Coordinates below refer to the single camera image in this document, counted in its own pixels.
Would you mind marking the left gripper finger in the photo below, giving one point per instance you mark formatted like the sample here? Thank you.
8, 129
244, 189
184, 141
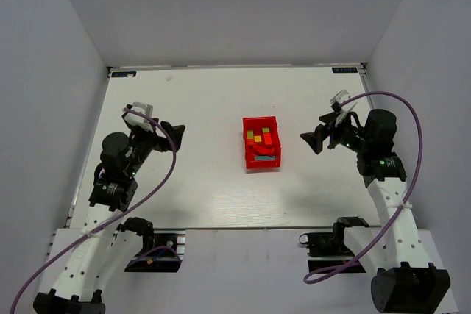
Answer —
170, 145
175, 132

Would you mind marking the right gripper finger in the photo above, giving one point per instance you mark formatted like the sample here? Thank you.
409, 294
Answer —
328, 121
315, 139

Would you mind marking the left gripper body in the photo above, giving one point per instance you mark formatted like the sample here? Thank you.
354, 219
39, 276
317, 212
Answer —
162, 137

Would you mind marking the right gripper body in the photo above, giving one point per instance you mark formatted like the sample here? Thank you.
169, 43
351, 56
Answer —
330, 135

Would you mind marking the orange rectangular block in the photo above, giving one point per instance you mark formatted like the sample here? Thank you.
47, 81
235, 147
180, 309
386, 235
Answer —
267, 138

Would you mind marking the red plastic bin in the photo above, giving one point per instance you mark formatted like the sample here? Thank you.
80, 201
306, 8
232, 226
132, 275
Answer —
256, 124

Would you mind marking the teal long block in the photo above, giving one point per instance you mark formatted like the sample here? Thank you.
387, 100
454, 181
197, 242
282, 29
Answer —
265, 158

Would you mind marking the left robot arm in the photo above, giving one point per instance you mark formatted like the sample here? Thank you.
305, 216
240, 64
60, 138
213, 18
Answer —
109, 244

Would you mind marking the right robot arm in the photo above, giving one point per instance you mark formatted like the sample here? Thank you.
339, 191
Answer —
403, 276

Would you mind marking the red arch block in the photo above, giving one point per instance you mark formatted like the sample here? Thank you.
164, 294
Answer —
263, 150

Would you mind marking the right corner label sticker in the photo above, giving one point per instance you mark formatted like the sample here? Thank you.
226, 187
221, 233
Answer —
344, 70

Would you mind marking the corner label sticker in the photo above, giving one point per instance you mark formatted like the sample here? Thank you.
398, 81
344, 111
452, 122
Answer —
344, 70
123, 74

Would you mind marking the left corner label sticker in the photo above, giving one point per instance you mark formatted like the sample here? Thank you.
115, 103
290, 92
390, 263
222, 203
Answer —
123, 74

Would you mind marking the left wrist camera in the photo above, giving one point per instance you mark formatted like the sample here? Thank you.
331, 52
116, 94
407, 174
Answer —
138, 114

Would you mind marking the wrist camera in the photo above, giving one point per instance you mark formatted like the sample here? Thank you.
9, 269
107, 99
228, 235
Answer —
138, 114
340, 106

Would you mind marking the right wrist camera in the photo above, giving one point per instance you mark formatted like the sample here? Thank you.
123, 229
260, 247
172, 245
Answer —
340, 106

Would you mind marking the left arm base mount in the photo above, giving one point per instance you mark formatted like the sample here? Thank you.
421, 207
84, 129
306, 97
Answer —
165, 257

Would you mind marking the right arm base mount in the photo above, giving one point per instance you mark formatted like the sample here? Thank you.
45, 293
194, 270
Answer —
322, 252

